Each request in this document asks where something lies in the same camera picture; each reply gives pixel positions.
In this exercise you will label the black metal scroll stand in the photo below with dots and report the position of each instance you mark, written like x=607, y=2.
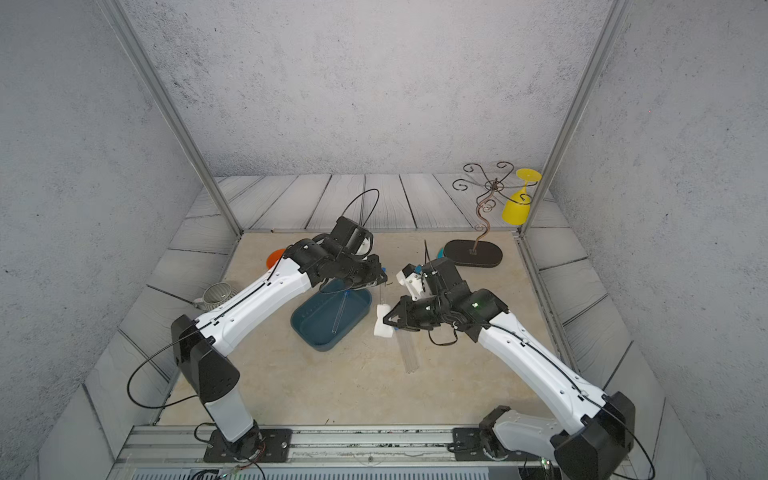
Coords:
x=479, y=252

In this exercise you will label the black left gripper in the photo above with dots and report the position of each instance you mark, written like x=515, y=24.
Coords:
x=375, y=277

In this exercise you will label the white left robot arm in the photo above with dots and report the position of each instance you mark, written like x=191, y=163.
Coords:
x=201, y=346

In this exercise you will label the yellow plastic goblet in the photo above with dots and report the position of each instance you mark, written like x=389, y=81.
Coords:
x=517, y=208

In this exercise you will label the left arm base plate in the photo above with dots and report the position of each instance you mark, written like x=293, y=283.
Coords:
x=247, y=445

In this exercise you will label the aluminium front rail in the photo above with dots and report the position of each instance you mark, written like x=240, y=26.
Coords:
x=327, y=452

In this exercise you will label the white wiping cloth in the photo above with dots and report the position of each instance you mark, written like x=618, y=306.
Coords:
x=381, y=329

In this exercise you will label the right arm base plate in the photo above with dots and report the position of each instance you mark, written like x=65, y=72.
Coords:
x=489, y=445

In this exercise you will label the grey striped ceramic mug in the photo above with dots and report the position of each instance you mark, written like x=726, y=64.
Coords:
x=214, y=296

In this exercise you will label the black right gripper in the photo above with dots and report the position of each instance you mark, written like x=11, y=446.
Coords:
x=409, y=321

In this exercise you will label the teal plastic tub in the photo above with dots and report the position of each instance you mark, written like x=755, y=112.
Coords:
x=312, y=320

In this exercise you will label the orange plastic bowl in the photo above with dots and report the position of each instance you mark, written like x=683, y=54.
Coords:
x=274, y=257

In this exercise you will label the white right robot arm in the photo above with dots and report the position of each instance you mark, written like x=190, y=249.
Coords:
x=596, y=428

